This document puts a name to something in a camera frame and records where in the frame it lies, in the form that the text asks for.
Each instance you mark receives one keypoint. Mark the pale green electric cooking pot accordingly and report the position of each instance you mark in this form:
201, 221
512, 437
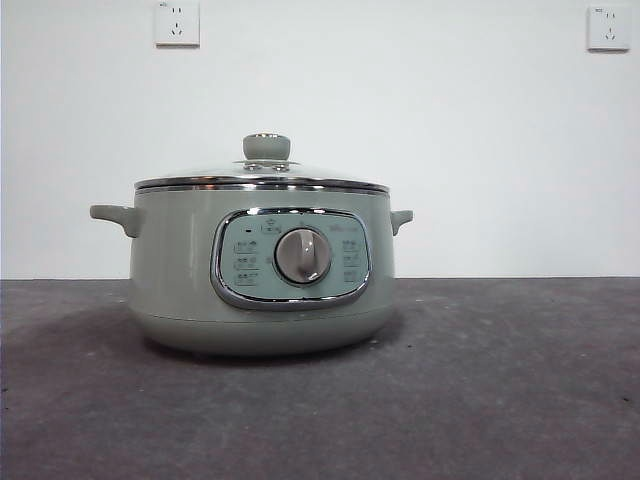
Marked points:
170, 260

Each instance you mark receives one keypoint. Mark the white wall socket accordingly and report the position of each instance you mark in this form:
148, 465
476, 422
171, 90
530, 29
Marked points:
177, 25
608, 29

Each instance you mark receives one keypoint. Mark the glass lid with green knob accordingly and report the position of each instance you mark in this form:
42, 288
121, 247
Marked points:
266, 147

